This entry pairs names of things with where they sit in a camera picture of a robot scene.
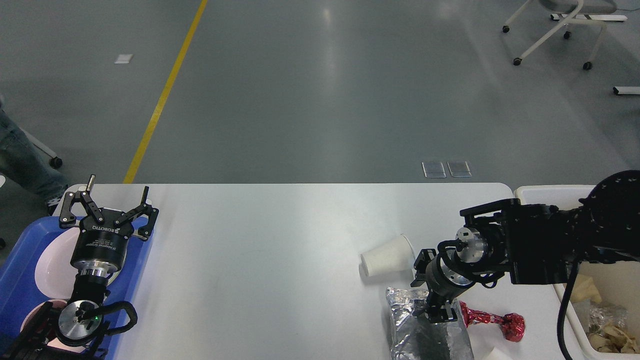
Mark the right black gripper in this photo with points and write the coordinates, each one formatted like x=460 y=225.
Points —
x=443 y=282

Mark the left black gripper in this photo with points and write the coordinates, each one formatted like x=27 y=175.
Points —
x=102 y=242

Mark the foil sheet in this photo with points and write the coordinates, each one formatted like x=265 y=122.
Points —
x=416 y=338

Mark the pink plate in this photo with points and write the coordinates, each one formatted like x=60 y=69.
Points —
x=53 y=275

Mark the brown paper bag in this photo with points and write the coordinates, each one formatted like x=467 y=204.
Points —
x=585 y=289

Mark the brown paper ball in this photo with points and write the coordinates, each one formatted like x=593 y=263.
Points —
x=613 y=339

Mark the aluminium foil tray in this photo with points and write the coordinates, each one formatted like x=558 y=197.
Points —
x=594 y=317

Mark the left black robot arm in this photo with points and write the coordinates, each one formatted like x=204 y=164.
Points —
x=77 y=330

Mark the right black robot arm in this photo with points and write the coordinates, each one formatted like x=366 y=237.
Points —
x=536 y=244

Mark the light green plate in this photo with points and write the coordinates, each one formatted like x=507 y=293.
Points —
x=114 y=275

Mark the white chair base left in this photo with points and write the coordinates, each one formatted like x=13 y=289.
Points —
x=53 y=160

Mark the red foil wrapper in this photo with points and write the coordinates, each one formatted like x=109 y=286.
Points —
x=511 y=325

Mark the person leg with sneaker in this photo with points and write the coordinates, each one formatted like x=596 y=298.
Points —
x=21 y=163

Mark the beige plastic bin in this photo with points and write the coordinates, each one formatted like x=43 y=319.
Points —
x=618 y=284

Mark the white bar on floor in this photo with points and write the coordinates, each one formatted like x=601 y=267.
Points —
x=626 y=90

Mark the white rolling chair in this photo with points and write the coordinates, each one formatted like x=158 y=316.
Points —
x=567 y=13

